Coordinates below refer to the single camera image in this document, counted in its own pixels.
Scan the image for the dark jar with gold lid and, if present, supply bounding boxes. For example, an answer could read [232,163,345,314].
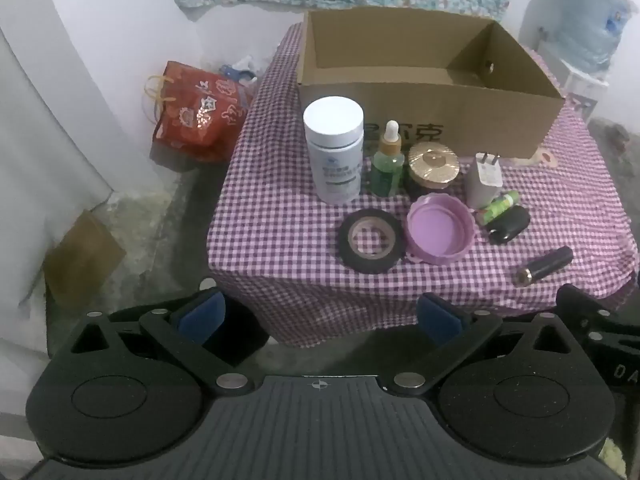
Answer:
[404,141,461,201]

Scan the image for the dark shoes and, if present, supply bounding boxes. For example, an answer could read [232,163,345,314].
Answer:
[606,122,632,147]

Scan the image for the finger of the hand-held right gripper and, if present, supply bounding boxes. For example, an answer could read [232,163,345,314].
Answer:
[556,284,640,346]

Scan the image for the brown cardboard box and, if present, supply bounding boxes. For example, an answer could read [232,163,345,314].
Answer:
[296,8,567,160]

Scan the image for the white charger plug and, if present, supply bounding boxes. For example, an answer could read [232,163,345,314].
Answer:
[466,152,503,211]

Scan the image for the purple checked tablecloth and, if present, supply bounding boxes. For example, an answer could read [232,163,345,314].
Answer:
[206,22,640,348]

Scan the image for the white plastic bag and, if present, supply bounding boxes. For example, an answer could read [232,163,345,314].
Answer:
[217,55,261,83]

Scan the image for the black lipstick tube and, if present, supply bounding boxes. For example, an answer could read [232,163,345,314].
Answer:
[515,246,574,287]

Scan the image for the black tape roll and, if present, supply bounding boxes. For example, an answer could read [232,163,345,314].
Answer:
[336,207,405,275]

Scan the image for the green lip balm tube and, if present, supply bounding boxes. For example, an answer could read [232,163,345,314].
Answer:
[474,191,521,226]

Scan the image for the brown paper bag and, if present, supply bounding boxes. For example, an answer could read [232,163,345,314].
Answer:
[42,210,127,308]

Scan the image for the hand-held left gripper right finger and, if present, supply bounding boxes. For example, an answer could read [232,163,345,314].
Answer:
[380,292,586,396]

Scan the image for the white water dispenser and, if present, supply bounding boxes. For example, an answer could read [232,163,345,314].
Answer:
[535,42,611,111]

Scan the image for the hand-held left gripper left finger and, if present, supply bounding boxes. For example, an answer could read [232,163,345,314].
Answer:
[52,287,256,396]

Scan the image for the blue water jug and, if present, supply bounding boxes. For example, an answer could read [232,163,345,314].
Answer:
[547,0,632,78]

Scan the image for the white plastic bottle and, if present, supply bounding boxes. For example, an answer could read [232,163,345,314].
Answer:
[303,97,365,206]

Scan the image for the green dropper bottle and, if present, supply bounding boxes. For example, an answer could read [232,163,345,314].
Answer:
[370,120,406,197]

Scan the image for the black oval case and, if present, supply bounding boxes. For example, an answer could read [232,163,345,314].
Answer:
[487,205,532,245]

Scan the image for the red gift bag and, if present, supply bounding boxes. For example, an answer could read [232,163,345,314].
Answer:
[145,60,258,163]

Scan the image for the purple plastic lid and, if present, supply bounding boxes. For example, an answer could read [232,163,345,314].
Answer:
[405,194,476,266]

